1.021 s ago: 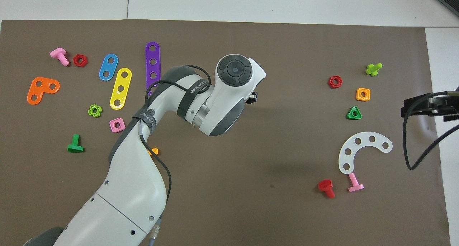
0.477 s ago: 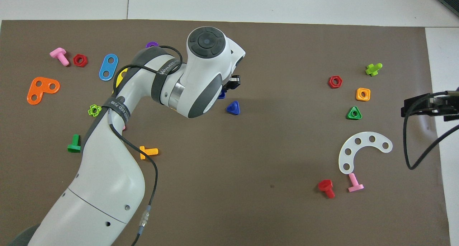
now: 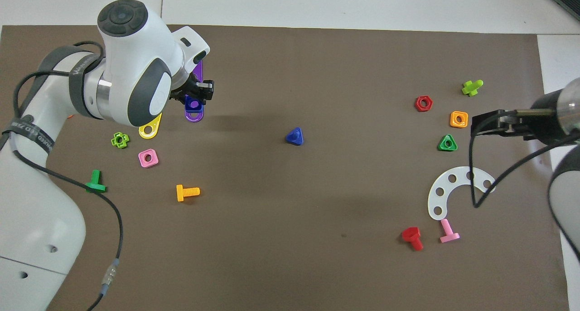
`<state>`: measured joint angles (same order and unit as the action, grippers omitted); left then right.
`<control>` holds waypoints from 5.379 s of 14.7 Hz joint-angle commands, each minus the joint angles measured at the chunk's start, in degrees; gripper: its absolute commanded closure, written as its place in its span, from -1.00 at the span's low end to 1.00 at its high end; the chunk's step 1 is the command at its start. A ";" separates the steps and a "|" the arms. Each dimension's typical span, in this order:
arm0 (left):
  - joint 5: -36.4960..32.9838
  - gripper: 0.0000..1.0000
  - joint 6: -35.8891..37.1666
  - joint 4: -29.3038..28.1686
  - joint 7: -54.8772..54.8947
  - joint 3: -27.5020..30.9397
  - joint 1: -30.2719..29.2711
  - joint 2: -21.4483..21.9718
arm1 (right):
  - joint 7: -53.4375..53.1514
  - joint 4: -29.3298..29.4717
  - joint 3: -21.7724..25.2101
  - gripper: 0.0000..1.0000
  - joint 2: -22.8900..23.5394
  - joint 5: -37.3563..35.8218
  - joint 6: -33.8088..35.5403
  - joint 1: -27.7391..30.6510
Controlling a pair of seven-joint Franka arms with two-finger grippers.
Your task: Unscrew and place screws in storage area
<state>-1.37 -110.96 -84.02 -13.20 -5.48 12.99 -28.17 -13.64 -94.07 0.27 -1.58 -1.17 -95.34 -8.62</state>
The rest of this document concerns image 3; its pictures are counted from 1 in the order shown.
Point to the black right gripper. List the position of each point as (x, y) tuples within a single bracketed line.
[(546, 120)]

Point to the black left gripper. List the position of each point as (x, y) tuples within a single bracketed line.
[(185, 88)]

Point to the dark blue square nut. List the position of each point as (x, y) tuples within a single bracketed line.
[(189, 104)]

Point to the blue triangle-head bolt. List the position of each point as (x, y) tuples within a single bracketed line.
[(294, 136)]

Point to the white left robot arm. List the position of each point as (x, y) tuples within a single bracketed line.
[(131, 57)]

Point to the purple four-hole plate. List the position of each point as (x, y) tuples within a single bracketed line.
[(194, 116)]

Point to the orange square nut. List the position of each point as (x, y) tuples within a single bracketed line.
[(453, 119)]

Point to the lime green cross bolt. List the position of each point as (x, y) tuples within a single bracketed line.
[(471, 88)]

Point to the green triangle nut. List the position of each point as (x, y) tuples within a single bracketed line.
[(442, 146)]

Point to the yellow three-hole plate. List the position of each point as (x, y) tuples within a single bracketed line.
[(146, 130)]

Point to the red hexagon nut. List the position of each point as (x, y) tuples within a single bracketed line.
[(418, 104)]

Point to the pink square nut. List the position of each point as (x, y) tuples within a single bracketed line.
[(154, 159)]

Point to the white curved five-hole plate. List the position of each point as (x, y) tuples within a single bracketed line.
[(432, 202)]

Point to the orange plastic bolt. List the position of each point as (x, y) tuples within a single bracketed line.
[(188, 192)]

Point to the lime green cross nut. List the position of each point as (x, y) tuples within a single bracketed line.
[(116, 142)]

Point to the pink plastic bolt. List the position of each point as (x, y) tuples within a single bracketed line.
[(447, 231)]

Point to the red plastic bolt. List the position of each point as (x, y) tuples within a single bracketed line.
[(411, 235)]

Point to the dark green plastic bolt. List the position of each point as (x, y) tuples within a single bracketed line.
[(95, 177)]

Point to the brown table mat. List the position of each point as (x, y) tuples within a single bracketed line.
[(290, 238)]

